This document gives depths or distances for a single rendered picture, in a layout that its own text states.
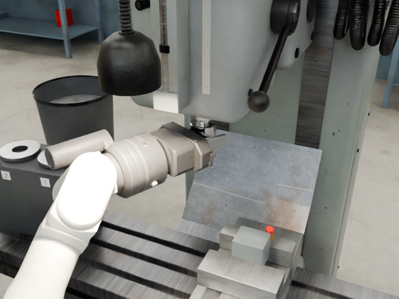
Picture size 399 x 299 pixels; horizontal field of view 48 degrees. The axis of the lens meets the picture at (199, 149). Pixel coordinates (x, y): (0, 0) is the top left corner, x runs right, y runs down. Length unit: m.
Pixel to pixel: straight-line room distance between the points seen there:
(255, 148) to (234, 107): 0.54
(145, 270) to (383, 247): 1.80
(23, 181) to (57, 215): 0.46
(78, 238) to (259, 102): 0.30
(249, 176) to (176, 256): 0.30
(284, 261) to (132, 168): 0.39
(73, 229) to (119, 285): 0.39
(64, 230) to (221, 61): 0.30
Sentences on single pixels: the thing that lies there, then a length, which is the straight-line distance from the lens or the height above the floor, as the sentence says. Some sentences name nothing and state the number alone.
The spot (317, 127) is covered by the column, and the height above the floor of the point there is 1.13.
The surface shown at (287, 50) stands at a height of 1.38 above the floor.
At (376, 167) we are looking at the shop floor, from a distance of 3.34.
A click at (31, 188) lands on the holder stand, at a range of 1.06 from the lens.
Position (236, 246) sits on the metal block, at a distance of 0.86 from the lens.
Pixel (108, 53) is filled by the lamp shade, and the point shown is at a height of 1.46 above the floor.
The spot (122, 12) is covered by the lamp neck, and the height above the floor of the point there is 1.50.
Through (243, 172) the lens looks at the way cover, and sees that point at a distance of 1.19.
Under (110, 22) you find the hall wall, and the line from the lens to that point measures 6.08.
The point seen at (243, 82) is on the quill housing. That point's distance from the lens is 0.63.
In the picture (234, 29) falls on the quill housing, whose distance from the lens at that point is 0.61.
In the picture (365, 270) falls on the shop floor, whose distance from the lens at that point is 2.45.
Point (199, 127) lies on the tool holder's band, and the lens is 0.76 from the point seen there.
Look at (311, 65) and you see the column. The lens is 1.07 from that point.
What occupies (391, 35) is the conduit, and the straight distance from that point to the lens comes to 0.85.
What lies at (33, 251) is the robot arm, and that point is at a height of 1.21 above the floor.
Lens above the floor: 1.60
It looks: 29 degrees down
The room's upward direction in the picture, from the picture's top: straight up
